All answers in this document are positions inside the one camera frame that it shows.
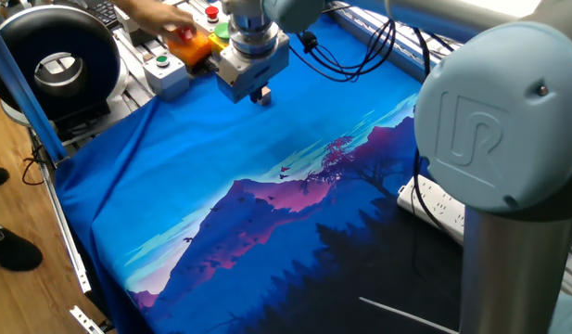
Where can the white box red button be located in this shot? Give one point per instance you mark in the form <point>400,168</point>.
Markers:
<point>211,13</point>

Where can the blue mountain landscape cloth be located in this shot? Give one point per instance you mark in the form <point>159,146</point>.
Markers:
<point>220,153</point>

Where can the black keyboard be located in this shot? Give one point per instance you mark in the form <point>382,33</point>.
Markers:
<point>105,14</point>

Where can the white power strip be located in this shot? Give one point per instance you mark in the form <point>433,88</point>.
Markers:
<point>438,204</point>

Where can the grey box small red button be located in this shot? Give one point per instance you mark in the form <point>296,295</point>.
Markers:
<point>142,38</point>

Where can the person's bare forearm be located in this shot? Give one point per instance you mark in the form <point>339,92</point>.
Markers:
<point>125,4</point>

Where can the yellow box green mushroom button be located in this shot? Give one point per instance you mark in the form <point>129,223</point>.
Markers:
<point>216,44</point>

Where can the silver blue UR5 robot arm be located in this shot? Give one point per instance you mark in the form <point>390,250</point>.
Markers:
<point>499,116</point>

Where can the person's bare hand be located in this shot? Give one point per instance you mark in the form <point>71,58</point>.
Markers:
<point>162,21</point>

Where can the silver force torque sensor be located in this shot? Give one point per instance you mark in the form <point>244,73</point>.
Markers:
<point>253,37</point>

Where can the white metal bracket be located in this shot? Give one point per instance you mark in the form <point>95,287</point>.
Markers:
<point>84,320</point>

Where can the small wooden block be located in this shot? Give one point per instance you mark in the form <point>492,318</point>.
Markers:
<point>267,97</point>

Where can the orange box red mushroom button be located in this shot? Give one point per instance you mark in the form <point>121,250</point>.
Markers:
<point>193,51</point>

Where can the grey metal gripper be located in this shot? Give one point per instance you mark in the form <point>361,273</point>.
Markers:
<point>248,72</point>

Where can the tiny tan wood piece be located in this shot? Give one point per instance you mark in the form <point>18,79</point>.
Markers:
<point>148,57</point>

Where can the grey box green button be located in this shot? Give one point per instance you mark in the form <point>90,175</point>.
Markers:
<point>167,79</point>

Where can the blue metal pole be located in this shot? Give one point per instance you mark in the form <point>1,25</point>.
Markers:
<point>21,88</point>

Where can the white table side rail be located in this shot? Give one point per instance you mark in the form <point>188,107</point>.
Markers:
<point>63,222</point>

